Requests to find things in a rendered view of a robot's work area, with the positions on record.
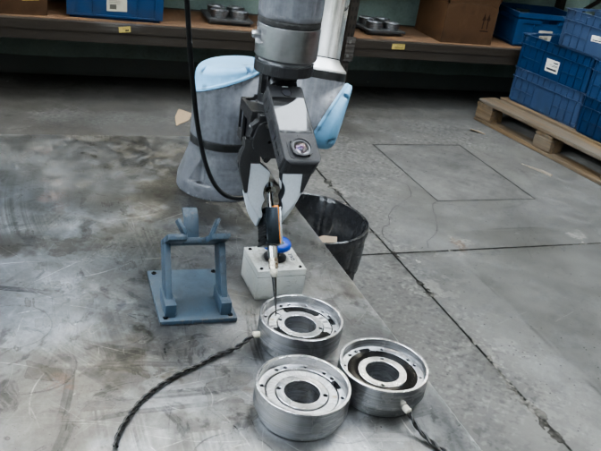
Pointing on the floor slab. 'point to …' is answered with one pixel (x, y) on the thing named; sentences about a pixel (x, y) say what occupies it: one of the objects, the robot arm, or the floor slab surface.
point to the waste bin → (336, 227)
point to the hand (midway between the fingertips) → (269, 218)
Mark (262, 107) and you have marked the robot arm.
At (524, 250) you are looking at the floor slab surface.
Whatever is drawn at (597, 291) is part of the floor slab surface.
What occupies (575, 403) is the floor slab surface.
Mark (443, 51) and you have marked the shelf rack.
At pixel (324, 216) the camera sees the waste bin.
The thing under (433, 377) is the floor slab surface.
